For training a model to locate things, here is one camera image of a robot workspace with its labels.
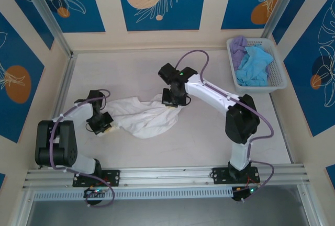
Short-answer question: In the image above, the white t-shirt with robot print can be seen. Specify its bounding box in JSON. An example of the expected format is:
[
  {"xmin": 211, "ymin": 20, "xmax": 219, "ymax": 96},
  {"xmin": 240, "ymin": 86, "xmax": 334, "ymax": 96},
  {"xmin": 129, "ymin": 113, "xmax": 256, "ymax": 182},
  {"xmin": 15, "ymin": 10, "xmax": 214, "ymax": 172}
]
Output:
[{"xmin": 106, "ymin": 94, "xmax": 181, "ymax": 140}]

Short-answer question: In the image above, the black controller board with LEDs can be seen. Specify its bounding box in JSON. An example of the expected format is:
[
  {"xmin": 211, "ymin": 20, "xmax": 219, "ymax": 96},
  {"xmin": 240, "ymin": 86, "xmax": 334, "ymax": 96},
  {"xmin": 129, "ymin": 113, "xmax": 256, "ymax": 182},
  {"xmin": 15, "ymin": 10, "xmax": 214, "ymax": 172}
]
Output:
[
  {"xmin": 83, "ymin": 187, "xmax": 110, "ymax": 198},
  {"xmin": 232, "ymin": 185, "xmax": 262, "ymax": 202}
]

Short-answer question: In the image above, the purple t-shirt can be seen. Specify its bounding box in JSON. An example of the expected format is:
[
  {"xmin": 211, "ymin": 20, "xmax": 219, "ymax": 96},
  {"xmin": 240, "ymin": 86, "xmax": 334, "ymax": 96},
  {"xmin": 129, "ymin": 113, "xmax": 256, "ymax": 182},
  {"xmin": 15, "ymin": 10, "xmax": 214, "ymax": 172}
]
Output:
[{"xmin": 229, "ymin": 35, "xmax": 272, "ymax": 77}]

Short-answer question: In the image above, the light blue t-shirt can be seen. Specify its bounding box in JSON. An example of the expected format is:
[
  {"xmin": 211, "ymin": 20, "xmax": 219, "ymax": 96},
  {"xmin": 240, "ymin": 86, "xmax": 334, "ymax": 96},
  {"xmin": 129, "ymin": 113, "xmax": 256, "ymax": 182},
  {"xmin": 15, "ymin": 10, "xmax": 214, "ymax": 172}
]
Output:
[{"xmin": 234, "ymin": 46, "xmax": 274, "ymax": 87}]

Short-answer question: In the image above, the white plastic mesh basket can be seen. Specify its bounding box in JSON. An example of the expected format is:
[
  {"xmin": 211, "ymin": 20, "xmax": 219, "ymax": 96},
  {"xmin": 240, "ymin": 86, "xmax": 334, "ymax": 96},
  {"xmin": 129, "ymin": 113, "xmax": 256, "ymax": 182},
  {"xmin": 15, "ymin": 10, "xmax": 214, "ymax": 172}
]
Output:
[{"xmin": 226, "ymin": 37, "xmax": 288, "ymax": 94}]

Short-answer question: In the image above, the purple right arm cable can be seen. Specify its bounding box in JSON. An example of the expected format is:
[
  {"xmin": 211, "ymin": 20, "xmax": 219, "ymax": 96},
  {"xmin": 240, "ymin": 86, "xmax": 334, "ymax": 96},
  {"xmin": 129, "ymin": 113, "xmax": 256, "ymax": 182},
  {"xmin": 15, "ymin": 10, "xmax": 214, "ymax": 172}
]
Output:
[{"xmin": 175, "ymin": 50, "xmax": 275, "ymax": 203}]

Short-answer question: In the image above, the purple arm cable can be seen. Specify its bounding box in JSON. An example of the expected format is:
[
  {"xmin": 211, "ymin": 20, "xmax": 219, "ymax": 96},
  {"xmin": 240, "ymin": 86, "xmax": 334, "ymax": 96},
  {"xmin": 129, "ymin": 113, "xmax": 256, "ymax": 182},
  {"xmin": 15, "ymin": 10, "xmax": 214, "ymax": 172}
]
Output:
[
  {"xmin": 175, "ymin": 50, "xmax": 275, "ymax": 203},
  {"xmin": 48, "ymin": 89, "xmax": 116, "ymax": 208}
]

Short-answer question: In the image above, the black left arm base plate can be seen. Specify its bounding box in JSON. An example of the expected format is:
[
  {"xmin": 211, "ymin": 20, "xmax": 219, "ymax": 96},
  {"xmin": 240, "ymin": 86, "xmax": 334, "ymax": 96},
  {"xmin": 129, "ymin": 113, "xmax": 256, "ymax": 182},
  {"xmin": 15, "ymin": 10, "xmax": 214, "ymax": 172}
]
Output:
[{"xmin": 72, "ymin": 169, "xmax": 121, "ymax": 187}]

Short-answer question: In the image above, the aluminium side rail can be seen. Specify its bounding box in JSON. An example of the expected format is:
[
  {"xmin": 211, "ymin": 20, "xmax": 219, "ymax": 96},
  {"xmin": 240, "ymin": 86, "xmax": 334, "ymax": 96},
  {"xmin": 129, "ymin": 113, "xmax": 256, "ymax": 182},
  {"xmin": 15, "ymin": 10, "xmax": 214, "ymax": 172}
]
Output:
[{"xmin": 51, "ymin": 53, "xmax": 78, "ymax": 122}]

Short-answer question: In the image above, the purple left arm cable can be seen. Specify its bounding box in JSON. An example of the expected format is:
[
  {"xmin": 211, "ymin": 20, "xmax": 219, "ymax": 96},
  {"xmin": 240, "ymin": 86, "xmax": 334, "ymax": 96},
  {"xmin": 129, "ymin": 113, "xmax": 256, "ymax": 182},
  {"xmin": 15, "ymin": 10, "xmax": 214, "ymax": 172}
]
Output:
[{"xmin": 48, "ymin": 89, "xmax": 116, "ymax": 208}]

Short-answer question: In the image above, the long aluminium mounting rail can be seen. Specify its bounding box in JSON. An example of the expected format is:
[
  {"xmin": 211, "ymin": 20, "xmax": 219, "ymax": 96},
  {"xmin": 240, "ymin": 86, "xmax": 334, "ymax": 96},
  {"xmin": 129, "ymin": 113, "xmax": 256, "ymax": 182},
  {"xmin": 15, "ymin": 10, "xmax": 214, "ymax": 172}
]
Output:
[{"xmin": 22, "ymin": 164, "xmax": 312, "ymax": 189}]

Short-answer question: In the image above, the grey slotted cable duct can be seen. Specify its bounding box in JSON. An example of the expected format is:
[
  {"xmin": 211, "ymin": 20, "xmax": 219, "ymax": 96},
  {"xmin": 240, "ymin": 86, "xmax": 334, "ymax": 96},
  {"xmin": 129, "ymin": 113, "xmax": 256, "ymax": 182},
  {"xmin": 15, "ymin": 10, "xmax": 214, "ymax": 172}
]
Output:
[{"xmin": 32, "ymin": 186, "xmax": 235, "ymax": 201}]

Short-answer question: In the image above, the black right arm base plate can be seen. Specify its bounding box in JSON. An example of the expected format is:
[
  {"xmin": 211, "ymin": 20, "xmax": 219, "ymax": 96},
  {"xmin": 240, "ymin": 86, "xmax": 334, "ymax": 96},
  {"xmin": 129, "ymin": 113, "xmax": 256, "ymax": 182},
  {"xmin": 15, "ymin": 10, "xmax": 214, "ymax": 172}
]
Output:
[{"xmin": 211, "ymin": 167, "xmax": 261, "ymax": 185}]

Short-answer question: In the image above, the aluminium frame post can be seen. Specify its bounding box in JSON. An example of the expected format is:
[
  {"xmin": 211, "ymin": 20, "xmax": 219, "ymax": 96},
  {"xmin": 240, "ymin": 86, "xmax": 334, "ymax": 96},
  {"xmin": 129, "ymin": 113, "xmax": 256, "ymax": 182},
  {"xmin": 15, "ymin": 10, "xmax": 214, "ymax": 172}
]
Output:
[
  {"xmin": 18, "ymin": 0, "xmax": 74, "ymax": 58},
  {"xmin": 261, "ymin": 0, "xmax": 299, "ymax": 40}
]

